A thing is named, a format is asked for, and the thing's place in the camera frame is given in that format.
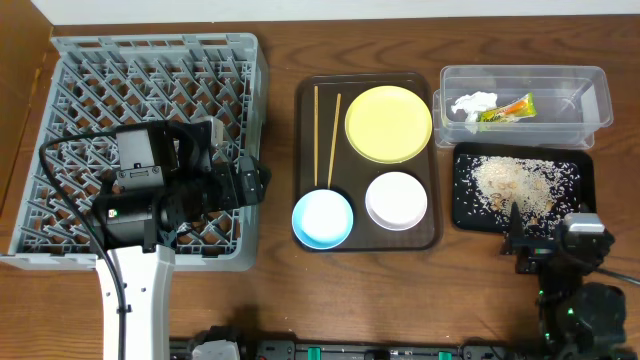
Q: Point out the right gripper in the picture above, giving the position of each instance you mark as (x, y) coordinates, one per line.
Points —
(535, 251)

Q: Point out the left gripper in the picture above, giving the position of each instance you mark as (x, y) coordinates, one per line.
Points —
(249, 181)

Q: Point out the light blue bowl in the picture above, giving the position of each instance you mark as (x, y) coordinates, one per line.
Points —
(322, 219)

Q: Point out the pink white bowl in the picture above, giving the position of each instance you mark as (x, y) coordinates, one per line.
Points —
(396, 201)

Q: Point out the green orange snack wrapper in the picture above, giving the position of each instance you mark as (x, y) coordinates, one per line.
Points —
(520, 109)

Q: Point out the white tissue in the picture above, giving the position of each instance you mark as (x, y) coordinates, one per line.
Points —
(473, 105)

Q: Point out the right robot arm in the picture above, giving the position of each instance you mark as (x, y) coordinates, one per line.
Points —
(578, 320)

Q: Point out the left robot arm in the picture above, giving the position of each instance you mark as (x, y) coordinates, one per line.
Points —
(167, 177)

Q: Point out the spilled rice food waste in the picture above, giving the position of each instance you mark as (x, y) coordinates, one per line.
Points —
(486, 187)

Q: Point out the black waste tray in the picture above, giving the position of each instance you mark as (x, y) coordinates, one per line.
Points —
(583, 161)

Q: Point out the dark brown serving tray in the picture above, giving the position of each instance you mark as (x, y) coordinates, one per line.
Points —
(353, 173)

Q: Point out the clear plastic bin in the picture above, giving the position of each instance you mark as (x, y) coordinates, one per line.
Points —
(572, 103)

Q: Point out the yellow round plate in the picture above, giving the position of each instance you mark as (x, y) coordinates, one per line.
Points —
(388, 124)

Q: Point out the grey plastic dish rack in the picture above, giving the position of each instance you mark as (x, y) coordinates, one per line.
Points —
(100, 83)

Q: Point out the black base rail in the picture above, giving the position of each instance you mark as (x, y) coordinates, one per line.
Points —
(225, 342)

